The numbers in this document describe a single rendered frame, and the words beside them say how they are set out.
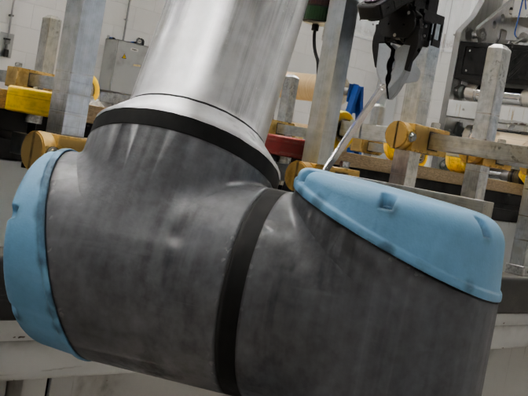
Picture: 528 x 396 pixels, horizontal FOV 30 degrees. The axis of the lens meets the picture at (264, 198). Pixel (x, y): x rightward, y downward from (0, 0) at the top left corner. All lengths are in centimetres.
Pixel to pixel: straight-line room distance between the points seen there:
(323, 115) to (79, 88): 48
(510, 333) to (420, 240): 170
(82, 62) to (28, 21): 821
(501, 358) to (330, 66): 137
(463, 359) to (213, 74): 27
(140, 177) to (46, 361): 70
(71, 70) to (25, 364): 39
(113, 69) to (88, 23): 846
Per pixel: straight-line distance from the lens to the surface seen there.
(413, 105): 181
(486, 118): 202
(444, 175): 226
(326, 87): 161
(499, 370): 280
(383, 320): 61
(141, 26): 1017
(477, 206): 148
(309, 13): 165
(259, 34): 76
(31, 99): 138
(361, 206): 61
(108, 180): 69
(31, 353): 134
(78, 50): 127
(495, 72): 203
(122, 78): 979
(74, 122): 127
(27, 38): 948
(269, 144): 170
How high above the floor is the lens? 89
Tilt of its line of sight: 3 degrees down
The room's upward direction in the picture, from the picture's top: 10 degrees clockwise
